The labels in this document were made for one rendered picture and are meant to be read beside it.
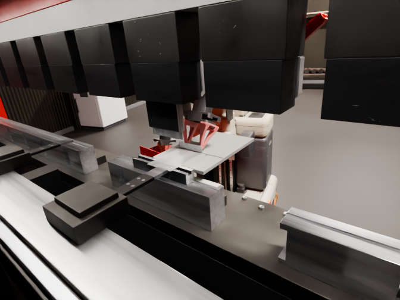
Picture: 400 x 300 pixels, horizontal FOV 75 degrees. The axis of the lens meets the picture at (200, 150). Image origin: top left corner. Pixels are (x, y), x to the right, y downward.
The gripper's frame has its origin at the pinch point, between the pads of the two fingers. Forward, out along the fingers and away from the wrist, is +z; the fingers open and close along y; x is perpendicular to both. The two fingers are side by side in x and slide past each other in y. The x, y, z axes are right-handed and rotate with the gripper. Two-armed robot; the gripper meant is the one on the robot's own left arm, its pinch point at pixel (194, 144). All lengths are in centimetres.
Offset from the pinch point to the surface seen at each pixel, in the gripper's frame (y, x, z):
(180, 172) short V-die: 5.8, -10.7, 7.4
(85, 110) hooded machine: -390, 186, -18
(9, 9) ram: -60, -32, -29
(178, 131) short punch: 6.4, -15.1, -1.9
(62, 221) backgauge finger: 3.1, -35.7, 18.0
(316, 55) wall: -172, 677, -318
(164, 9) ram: 8.9, -28.9, -22.2
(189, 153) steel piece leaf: 0.9, -2.3, 2.8
